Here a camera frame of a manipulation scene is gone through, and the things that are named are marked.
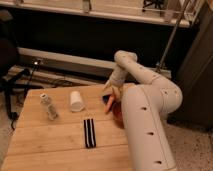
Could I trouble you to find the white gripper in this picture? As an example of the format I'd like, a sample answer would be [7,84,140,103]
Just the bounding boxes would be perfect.
[102,66,128,102]

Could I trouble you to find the orange pepper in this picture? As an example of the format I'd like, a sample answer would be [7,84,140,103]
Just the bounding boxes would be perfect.
[105,94,115,114]

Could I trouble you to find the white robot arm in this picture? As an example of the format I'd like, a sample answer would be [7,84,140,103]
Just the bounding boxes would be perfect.
[105,50,183,171]

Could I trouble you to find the white paper cup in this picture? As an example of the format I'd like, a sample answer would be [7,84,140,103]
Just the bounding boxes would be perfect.
[70,91,85,112]

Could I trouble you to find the black white striped cloth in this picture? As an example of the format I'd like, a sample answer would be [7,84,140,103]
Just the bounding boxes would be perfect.
[83,119,96,148]

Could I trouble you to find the metal pole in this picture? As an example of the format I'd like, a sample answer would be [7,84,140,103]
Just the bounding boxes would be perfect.
[156,0,191,73]

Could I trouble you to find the white baseboard ledge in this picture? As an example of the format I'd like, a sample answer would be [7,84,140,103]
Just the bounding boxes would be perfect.
[18,47,171,86]

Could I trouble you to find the dark cabinet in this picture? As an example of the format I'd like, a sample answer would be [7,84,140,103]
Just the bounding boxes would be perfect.
[167,0,213,129]

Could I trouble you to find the black office chair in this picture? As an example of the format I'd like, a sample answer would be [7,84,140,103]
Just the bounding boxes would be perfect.
[0,9,42,130]

